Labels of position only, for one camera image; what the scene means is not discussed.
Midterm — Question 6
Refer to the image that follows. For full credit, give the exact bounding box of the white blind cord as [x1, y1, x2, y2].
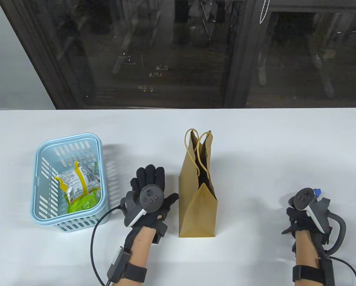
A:
[259, 0, 270, 24]

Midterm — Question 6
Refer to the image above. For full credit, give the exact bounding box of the black wrist strap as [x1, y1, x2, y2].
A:
[120, 264, 147, 283]
[293, 265, 327, 282]

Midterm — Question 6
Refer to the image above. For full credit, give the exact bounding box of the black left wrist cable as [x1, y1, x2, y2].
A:
[90, 206, 125, 286]

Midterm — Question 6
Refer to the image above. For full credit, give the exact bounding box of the yellow white chips bag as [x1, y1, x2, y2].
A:
[54, 161, 102, 206]

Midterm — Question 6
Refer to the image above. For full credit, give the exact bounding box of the black white left hand controller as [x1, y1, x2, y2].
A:
[120, 184, 165, 227]

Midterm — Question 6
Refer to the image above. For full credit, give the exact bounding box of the person's right forearm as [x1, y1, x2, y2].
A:
[294, 231, 321, 286]

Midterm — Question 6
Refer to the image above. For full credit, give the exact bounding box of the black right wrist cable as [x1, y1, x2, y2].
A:
[327, 256, 356, 286]

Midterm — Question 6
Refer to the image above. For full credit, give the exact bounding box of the light blue plastic basket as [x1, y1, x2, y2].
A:
[31, 133, 111, 233]

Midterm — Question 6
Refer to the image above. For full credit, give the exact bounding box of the grey blue barcode scanner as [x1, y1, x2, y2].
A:
[313, 188, 347, 254]

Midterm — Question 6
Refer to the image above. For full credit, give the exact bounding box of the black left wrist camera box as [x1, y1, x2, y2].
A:
[106, 247, 131, 283]

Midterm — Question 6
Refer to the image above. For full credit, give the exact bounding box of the black left wrist strap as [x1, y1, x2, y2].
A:
[120, 264, 147, 283]

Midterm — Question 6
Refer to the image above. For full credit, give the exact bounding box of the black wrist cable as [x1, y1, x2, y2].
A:
[90, 206, 125, 286]
[327, 256, 356, 286]

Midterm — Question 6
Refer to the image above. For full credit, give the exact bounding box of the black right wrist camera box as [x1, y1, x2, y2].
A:
[322, 259, 335, 286]

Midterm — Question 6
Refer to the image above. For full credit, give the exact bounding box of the person's right hand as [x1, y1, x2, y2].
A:
[282, 206, 334, 245]

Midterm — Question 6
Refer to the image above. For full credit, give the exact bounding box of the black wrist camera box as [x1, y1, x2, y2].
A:
[322, 259, 335, 286]
[106, 247, 131, 283]

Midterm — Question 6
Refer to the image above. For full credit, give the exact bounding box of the black white right hand controller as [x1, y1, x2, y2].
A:
[289, 187, 330, 234]

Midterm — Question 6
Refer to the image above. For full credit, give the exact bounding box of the black white hand controller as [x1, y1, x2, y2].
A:
[120, 184, 165, 227]
[289, 187, 330, 234]

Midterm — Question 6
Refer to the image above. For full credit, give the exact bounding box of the brown paper bag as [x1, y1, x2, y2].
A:
[178, 129, 218, 238]

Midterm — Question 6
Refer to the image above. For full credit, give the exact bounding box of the person's left hand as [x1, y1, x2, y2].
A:
[124, 165, 179, 245]

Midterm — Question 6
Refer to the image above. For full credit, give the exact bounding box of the window frame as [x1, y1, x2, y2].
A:
[0, 0, 356, 109]

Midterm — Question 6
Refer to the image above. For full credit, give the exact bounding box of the green chips bag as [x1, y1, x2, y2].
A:
[65, 162, 102, 213]

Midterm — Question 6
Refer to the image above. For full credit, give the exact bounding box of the black right wrist strap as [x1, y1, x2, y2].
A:
[293, 265, 327, 282]

